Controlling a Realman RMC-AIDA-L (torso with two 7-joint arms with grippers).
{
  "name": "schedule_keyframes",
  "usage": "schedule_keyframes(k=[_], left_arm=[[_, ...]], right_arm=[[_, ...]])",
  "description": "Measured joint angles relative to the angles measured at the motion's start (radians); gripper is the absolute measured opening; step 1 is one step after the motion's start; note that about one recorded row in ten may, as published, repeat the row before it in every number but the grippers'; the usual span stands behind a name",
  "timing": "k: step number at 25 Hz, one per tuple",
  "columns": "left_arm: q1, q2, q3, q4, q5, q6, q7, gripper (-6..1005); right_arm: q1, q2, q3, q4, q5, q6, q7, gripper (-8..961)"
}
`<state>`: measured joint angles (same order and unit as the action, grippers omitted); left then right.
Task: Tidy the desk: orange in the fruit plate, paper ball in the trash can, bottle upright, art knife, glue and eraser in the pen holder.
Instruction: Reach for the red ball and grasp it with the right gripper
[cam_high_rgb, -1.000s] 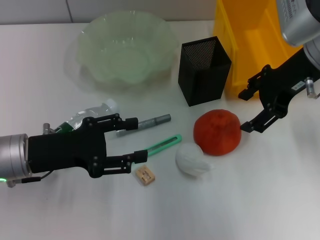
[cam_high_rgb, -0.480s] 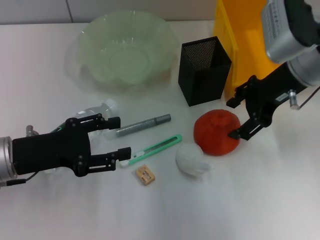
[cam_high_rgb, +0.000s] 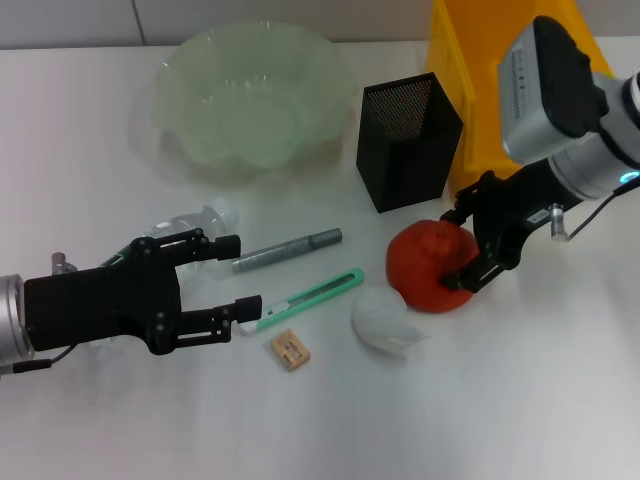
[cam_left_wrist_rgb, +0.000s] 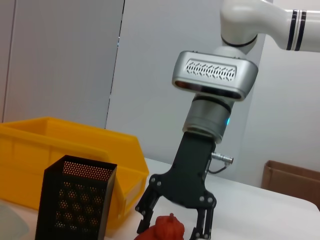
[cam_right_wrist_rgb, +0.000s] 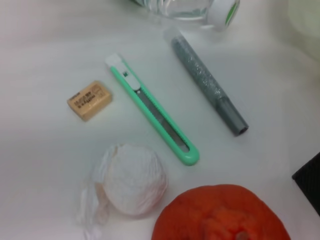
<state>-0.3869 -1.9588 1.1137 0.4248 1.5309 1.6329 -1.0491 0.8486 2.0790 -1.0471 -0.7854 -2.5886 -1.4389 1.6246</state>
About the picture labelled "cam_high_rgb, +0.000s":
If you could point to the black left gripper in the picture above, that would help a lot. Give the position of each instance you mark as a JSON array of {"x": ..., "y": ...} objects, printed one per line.
[{"x": 100, "y": 305}]

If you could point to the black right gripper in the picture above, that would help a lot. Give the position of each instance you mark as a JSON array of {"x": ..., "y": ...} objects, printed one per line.
[{"x": 505, "y": 215}]

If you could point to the clear bottle with green label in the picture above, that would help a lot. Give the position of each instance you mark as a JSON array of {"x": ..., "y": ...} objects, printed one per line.
[{"x": 220, "y": 215}]

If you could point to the white paper ball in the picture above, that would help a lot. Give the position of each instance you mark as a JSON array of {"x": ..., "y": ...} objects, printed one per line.
[{"x": 375, "y": 312}]

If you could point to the grey marker pen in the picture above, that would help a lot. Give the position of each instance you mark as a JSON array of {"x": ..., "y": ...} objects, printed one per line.
[{"x": 280, "y": 250}]

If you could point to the green utility knife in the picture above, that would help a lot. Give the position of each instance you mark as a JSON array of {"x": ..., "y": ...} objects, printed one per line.
[{"x": 320, "y": 290}]

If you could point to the black mesh pen holder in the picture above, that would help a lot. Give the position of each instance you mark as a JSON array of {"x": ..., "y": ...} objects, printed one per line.
[{"x": 410, "y": 170}]

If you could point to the green glass fruit plate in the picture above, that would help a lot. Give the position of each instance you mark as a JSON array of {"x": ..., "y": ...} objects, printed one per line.
[{"x": 250, "y": 75}]

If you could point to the small wooden pencil sharpener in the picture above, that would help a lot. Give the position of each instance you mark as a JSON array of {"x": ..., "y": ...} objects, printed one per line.
[{"x": 291, "y": 350}]

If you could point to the yellow plastic bin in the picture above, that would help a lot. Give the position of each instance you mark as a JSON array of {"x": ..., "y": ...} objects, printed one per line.
[{"x": 465, "y": 75}]

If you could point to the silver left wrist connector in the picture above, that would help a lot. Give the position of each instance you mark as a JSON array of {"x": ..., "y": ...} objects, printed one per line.
[{"x": 61, "y": 262}]

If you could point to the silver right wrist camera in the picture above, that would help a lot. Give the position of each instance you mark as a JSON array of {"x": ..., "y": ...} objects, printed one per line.
[{"x": 540, "y": 100}]

